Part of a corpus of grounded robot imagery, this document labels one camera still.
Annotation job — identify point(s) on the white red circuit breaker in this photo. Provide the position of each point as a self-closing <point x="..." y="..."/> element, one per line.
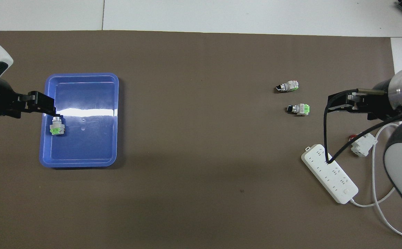
<point x="361" y="147"/>

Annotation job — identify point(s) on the selector switch white block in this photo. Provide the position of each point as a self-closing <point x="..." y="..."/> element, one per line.
<point x="289" y="86"/>

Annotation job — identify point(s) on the selector switch orange green block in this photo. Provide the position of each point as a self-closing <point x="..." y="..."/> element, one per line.
<point x="57" y="126"/>

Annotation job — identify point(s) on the blue plastic tray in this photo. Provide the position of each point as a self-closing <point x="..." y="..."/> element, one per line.
<point x="90" y="138"/>

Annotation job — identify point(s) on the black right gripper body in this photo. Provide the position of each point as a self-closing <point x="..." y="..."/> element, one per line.
<point x="382" y="103"/>

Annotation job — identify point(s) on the white power strip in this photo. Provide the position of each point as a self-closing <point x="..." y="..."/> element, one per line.
<point x="339" y="180"/>

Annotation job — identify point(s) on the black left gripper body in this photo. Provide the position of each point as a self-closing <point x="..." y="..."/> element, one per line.
<point x="0" y="100"/>

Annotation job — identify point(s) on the brown table mat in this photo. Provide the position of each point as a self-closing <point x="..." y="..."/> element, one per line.
<point x="200" y="193"/>

